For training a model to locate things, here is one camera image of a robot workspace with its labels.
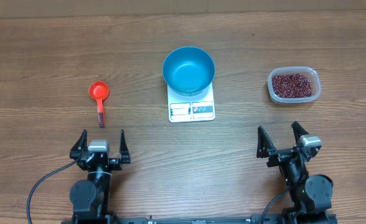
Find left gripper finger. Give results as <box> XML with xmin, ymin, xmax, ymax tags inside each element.
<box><xmin>120</xmin><ymin>129</ymin><xmax>131</xmax><ymax>164</ymax></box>
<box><xmin>70</xmin><ymin>129</ymin><xmax>88</xmax><ymax>161</ymax></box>

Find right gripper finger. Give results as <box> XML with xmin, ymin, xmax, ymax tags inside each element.
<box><xmin>256</xmin><ymin>126</ymin><xmax>276</xmax><ymax>158</ymax></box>
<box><xmin>291</xmin><ymin>121</ymin><xmax>309</xmax><ymax>144</ymax></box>

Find orange measuring scoop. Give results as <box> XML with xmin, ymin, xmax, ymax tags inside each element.
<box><xmin>88</xmin><ymin>81</ymin><xmax>110</xmax><ymax>128</ymax></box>

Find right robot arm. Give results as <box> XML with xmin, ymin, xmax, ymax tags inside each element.
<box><xmin>256</xmin><ymin>121</ymin><xmax>337</xmax><ymax>224</ymax></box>

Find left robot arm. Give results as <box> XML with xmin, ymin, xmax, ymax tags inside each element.
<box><xmin>69</xmin><ymin>130</ymin><xmax>131</xmax><ymax>223</ymax></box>

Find white digital kitchen scale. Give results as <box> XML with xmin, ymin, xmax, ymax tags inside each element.
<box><xmin>167</xmin><ymin>83</ymin><xmax>215</xmax><ymax>123</ymax></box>

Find blue bowl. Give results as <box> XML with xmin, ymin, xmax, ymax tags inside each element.
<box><xmin>162</xmin><ymin>46</ymin><xmax>216</xmax><ymax>96</ymax></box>

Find red beans in container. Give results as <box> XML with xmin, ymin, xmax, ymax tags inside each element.
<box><xmin>271</xmin><ymin>73</ymin><xmax>312</xmax><ymax>98</ymax></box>

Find clear plastic container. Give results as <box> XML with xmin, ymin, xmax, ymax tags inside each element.
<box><xmin>267</xmin><ymin>67</ymin><xmax>322</xmax><ymax>104</ymax></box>

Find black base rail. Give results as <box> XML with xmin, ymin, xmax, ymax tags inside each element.
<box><xmin>61</xmin><ymin>214</ymin><xmax>338</xmax><ymax>224</ymax></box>

